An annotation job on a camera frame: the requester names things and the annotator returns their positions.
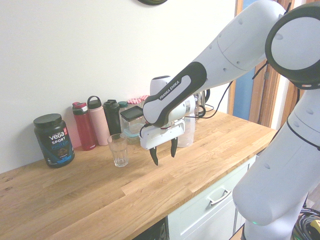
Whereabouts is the glass food container teal lid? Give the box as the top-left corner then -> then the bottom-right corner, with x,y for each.
121,123 -> 146,145

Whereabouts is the pink water bottle black cap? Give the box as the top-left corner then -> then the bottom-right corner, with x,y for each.
86,95 -> 110,146

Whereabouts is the steel electric kettle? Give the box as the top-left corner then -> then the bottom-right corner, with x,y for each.
198,88 -> 212,107

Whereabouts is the clear faceted drinking glass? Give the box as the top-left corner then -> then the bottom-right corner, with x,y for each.
106,133 -> 130,168

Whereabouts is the clear bottle green lid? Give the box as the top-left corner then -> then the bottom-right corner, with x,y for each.
117,100 -> 130,135

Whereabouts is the black Vega protein tub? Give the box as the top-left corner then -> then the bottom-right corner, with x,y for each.
33,113 -> 76,169

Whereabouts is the dark appliance under counter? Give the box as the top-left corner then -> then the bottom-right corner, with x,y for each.
129,216 -> 170,240

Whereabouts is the wooden framed blue glass door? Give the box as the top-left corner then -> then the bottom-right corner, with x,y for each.
227,0 -> 283,131

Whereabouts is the glass French press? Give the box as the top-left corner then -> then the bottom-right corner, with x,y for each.
194,93 -> 207,121

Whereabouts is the black shaker bottle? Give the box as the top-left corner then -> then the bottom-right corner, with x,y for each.
102,99 -> 123,137

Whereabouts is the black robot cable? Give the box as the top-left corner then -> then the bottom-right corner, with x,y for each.
193,79 -> 237,120

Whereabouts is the yellow box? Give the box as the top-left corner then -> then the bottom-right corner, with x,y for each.
309,219 -> 320,236

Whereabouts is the pale green cabinet drawer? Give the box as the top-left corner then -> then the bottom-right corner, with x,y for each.
167,156 -> 258,240

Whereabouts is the red water bottle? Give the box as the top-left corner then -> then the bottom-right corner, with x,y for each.
71,101 -> 97,152

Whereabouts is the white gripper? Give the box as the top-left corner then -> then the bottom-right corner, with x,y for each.
139,119 -> 186,167

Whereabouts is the black cable bundle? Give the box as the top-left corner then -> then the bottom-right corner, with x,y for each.
294,207 -> 320,240

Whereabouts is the clear square container black lid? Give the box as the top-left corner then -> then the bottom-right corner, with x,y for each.
119,105 -> 146,136

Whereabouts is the black round wall clock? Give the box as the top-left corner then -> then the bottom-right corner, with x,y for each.
136,0 -> 169,6

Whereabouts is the metal drawer handle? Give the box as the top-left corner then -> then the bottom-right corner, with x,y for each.
206,188 -> 231,206

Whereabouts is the clear plastic pitcher blue lid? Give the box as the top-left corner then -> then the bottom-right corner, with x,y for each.
176,113 -> 197,148

